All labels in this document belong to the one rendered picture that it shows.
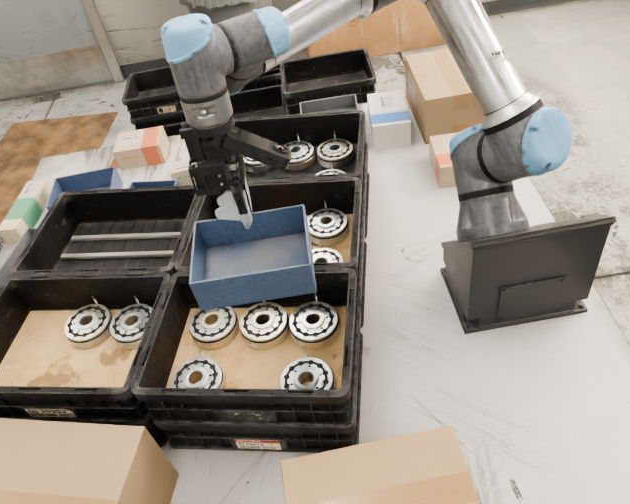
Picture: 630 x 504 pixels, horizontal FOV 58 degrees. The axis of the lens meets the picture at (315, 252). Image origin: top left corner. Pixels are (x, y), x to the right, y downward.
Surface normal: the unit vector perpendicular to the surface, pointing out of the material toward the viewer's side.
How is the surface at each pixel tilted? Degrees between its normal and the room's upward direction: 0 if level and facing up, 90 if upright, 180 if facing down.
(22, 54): 90
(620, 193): 0
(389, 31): 72
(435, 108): 90
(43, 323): 0
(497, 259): 90
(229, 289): 91
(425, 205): 0
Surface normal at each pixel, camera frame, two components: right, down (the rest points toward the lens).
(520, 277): 0.12, 0.69
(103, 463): -0.14, -0.70
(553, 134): 0.47, 0.05
